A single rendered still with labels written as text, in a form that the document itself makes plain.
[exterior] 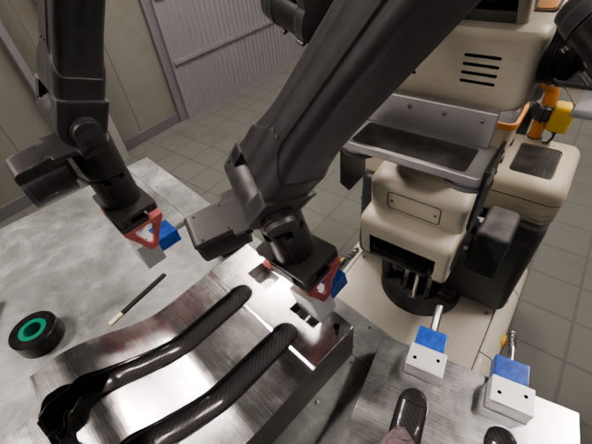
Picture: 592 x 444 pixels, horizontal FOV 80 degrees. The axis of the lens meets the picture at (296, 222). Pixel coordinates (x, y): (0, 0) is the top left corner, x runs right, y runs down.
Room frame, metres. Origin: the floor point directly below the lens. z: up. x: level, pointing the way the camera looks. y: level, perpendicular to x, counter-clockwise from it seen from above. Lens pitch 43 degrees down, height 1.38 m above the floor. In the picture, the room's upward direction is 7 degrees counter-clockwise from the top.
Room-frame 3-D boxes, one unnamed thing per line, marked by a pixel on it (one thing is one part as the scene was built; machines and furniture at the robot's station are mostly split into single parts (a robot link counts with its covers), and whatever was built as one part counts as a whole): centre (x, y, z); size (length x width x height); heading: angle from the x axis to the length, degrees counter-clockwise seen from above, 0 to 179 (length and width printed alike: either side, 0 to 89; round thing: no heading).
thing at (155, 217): (0.45, 0.26, 0.99); 0.07 x 0.07 x 0.09; 40
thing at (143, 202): (0.46, 0.27, 1.06); 0.10 x 0.07 x 0.07; 40
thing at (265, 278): (0.39, 0.06, 0.87); 0.05 x 0.05 x 0.04; 40
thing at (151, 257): (0.48, 0.24, 0.93); 0.13 x 0.05 x 0.05; 130
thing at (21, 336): (0.37, 0.50, 0.82); 0.08 x 0.08 x 0.04
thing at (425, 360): (0.25, -0.18, 0.85); 0.13 x 0.05 x 0.05; 147
